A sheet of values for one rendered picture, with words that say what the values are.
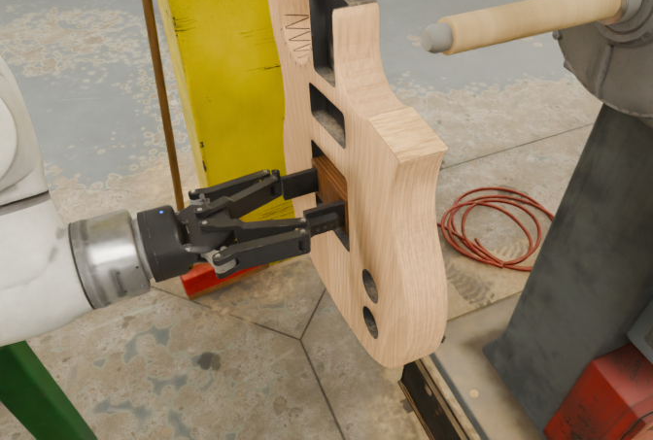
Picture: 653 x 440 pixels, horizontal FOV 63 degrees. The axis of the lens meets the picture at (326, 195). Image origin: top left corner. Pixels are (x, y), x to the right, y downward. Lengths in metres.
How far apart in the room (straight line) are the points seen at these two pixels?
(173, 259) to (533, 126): 2.26
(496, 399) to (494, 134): 1.46
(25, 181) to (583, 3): 0.53
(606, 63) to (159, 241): 0.50
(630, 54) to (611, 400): 0.64
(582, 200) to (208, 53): 0.92
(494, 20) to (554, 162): 1.99
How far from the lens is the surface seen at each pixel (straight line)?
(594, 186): 0.94
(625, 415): 1.07
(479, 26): 0.49
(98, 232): 0.54
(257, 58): 1.45
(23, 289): 0.54
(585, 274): 1.02
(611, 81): 0.66
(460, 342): 1.40
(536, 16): 0.52
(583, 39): 0.67
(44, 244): 0.54
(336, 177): 0.59
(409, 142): 0.44
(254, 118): 1.54
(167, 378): 1.71
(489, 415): 1.33
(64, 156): 2.56
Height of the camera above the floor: 1.47
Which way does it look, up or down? 44 degrees down
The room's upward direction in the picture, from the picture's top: straight up
